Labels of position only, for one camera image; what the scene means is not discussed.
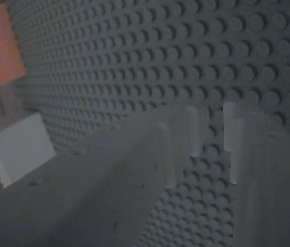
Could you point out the white plastic building block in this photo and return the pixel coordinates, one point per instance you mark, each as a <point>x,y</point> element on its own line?
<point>23,149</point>

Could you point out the grey studded baseplate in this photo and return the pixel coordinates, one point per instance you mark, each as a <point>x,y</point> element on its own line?
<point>134,51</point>

